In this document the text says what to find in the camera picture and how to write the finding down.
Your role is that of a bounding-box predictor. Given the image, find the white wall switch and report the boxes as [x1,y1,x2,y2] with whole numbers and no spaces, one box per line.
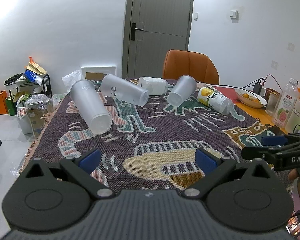
[230,10,238,20]

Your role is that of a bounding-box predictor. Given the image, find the frosted plastic cup left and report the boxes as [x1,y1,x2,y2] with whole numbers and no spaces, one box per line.
[70,79,112,135]

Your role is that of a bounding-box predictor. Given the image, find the frosted plastic cup middle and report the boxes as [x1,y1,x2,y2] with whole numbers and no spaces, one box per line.
[101,74,149,106]

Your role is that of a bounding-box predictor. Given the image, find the red and black cable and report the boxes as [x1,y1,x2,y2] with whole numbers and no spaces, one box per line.
[241,74,283,91]

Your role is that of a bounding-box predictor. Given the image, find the clear bottle white label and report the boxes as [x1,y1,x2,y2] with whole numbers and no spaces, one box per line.
[138,76,168,96]

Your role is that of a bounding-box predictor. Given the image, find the clear plastic cup upright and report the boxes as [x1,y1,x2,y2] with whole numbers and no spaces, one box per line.
[285,99,300,133]

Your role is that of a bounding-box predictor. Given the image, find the black door handle lock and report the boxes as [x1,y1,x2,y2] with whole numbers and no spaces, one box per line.
[130,22,144,41]

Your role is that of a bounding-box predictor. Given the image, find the yellow label drink bottle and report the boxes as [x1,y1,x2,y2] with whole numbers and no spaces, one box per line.
[197,86,233,115]

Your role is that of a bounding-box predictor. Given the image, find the white bowl with oranges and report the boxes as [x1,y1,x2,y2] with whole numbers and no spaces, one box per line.
[235,88,267,109]

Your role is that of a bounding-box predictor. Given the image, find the white plastic bag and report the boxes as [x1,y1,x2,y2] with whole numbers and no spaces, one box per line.
[62,70,82,93]

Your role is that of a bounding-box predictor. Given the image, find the pink label guava bottle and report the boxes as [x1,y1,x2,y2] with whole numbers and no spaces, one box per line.
[273,77,299,128]

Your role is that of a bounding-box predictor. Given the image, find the black metal shelf rack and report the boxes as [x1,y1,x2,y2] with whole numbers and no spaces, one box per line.
[4,73,52,98]

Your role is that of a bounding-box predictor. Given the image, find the frosted plastic cup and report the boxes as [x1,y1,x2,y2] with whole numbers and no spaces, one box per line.
[167,75,197,107]
[101,74,149,106]
[70,79,112,135]

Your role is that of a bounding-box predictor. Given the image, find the white wall socket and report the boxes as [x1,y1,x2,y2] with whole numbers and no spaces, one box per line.
[288,42,295,51]

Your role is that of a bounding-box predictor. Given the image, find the frosted plastic cup right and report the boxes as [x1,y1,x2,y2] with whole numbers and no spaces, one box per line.
[167,75,197,107]

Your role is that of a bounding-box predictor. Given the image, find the grey door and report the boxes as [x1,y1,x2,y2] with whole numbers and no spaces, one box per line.
[121,0,193,78]

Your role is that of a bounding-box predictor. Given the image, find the orange leather chair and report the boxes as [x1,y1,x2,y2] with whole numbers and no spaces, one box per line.
[162,49,219,85]

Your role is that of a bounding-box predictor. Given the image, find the patterned woven table cloth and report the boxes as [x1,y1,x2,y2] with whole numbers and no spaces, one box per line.
[19,77,298,196]

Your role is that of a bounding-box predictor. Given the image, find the small glass jar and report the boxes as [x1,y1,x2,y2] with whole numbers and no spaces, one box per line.
[266,93,280,116]

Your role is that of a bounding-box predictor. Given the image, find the blue plastic bag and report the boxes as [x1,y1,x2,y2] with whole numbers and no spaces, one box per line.
[24,69,43,85]

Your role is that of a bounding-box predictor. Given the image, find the clear plastic jar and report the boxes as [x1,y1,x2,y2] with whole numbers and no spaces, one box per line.
[25,94,53,138]

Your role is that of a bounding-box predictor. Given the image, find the black power adapter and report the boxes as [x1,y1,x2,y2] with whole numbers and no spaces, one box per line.
[253,83,263,95]

